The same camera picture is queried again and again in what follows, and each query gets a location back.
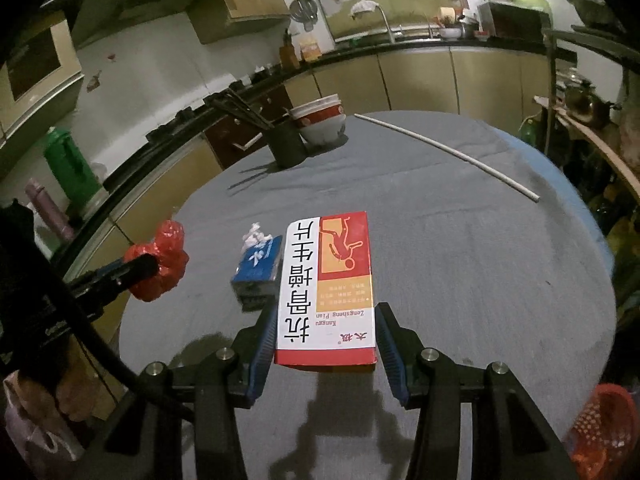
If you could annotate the green plastic bottle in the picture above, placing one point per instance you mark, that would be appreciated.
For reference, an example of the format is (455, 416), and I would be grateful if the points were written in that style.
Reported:
(532, 132)

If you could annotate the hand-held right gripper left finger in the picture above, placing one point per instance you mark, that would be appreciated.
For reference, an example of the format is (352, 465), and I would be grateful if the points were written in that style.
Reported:
(260, 355)

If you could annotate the white bowl red print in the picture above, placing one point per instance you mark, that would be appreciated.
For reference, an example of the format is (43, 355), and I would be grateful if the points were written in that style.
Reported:
(320, 116)

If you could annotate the gas stove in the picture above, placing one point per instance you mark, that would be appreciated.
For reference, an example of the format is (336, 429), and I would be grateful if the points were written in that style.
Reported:
(185, 115)

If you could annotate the black chopstick holder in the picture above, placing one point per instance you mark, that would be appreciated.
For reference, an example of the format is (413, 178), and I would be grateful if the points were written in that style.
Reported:
(287, 145)
(225, 135)

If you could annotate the metal pot lid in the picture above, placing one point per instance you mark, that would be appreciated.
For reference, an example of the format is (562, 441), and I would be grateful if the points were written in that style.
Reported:
(573, 76)

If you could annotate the microwave oven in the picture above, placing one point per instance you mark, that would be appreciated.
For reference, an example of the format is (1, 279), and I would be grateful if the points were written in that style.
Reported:
(512, 21)

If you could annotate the green thermos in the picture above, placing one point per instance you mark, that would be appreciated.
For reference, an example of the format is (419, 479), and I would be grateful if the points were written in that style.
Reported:
(70, 172)

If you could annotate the hanging metal strainer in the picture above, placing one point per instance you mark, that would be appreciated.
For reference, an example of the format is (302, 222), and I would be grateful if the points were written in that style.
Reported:
(303, 9)

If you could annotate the short metal faucet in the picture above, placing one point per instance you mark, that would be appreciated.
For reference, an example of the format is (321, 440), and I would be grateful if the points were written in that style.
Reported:
(430, 29)

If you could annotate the purple bottle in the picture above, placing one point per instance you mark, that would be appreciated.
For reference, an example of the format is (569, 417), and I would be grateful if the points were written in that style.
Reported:
(47, 207)

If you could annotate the blue tissue packet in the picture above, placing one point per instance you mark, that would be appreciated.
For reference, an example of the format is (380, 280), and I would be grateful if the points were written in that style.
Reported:
(257, 275)

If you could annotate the knife block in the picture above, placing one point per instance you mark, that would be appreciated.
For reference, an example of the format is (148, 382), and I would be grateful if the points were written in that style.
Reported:
(288, 54)

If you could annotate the beige wall cabinet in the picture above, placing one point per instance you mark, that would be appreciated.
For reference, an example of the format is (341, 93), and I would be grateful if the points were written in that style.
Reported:
(235, 10)

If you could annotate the tall metal faucet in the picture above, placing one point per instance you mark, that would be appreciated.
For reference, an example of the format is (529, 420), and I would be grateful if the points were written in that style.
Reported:
(387, 22)

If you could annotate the beige lower kitchen cabinets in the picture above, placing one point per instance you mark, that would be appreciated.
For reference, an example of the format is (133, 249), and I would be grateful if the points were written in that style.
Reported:
(415, 80)

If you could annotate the bundle of dark chopsticks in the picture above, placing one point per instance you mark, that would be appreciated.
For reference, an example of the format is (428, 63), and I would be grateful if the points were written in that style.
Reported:
(240, 107)

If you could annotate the red plastic bag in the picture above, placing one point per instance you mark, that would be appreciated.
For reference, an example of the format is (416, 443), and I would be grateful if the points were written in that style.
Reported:
(167, 260)

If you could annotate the red plastic basket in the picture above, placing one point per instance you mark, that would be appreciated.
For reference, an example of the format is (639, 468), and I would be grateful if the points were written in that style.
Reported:
(602, 425)

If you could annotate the white counter bowl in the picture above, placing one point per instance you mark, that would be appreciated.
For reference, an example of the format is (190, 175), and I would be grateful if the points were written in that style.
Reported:
(450, 33)

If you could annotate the person's left forearm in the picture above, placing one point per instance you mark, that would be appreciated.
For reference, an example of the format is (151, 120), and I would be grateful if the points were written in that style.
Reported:
(30, 420)

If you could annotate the dark metal kettle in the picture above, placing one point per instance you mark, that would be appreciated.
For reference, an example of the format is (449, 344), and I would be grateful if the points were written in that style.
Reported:
(587, 104)

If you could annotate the white cloth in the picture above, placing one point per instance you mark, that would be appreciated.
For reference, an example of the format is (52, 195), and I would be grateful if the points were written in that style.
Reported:
(364, 7)

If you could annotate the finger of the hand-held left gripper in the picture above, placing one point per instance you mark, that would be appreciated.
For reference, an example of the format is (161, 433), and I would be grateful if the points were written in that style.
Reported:
(100, 296)
(132, 265)

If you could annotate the glass door wall cabinet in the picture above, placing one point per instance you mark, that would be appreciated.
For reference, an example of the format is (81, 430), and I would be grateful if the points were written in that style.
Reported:
(35, 65)

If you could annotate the red and white medicine box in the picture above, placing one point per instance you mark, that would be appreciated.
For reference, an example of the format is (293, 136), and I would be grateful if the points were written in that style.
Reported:
(325, 285)

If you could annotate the large metal basin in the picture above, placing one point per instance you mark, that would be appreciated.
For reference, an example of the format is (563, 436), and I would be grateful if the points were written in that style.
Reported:
(587, 10)

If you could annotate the blue table cover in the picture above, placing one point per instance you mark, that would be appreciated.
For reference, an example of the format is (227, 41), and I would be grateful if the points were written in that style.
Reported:
(587, 205)

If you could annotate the crumpled white tissue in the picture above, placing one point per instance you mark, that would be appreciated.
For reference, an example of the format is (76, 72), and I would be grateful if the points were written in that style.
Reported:
(255, 236)

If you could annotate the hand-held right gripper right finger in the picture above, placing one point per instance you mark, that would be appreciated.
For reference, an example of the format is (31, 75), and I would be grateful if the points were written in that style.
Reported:
(393, 355)

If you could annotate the yellow container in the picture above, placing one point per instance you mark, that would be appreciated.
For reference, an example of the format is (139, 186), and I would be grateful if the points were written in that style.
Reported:
(310, 48)

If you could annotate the small red bowl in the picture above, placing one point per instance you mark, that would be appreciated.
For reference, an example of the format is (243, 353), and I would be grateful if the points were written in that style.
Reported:
(480, 35)

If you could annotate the long white rod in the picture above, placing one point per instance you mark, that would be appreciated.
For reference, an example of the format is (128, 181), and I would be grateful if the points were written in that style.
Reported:
(447, 156)

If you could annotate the metal shelf rack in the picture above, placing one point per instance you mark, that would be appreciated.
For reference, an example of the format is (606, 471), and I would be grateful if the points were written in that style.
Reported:
(590, 140)

